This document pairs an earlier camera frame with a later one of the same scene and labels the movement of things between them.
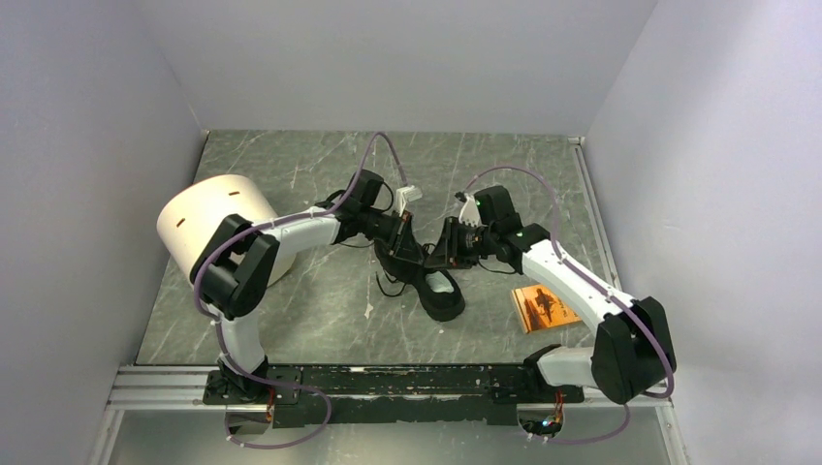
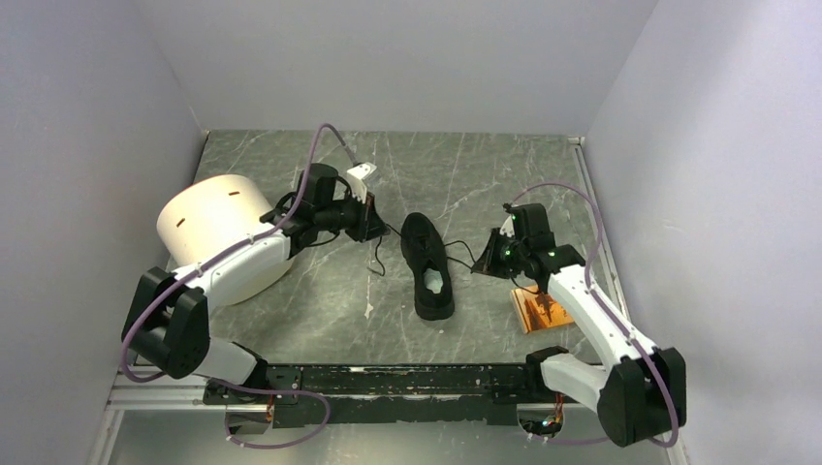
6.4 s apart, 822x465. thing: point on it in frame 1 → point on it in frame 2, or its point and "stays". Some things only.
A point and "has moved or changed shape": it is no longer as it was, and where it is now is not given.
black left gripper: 402,238 → 368,224
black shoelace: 392,295 has moved or changed shape
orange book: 538,308 stays
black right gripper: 448,252 → 485,264
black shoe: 436,288 has moved or changed shape
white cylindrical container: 187,219 stays
